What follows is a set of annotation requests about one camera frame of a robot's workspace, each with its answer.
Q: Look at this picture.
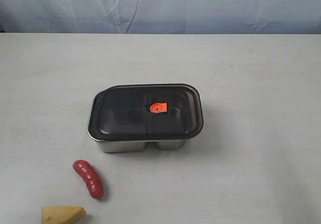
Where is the blue-grey backdrop cloth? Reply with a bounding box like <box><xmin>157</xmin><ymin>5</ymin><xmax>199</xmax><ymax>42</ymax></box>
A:
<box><xmin>1</xmin><ymin>0</ymin><xmax>320</xmax><ymax>34</ymax></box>

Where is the dark transparent lunch box lid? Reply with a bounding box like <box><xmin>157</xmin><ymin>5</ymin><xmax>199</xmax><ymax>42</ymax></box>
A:
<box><xmin>88</xmin><ymin>83</ymin><xmax>204</xmax><ymax>142</ymax></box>

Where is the yellow toy cheese wedge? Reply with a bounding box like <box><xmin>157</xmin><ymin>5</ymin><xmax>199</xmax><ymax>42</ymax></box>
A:
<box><xmin>42</xmin><ymin>206</ymin><xmax>87</xmax><ymax>224</ymax></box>

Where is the red toy sausage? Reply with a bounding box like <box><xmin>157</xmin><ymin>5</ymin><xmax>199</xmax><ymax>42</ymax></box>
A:
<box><xmin>73</xmin><ymin>160</ymin><xmax>104</xmax><ymax>199</ymax></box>

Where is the stainless steel lunch box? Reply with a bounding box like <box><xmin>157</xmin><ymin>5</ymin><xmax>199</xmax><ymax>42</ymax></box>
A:
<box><xmin>86</xmin><ymin>83</ymin><xmax>204</xmax><ymax>154</ymax></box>

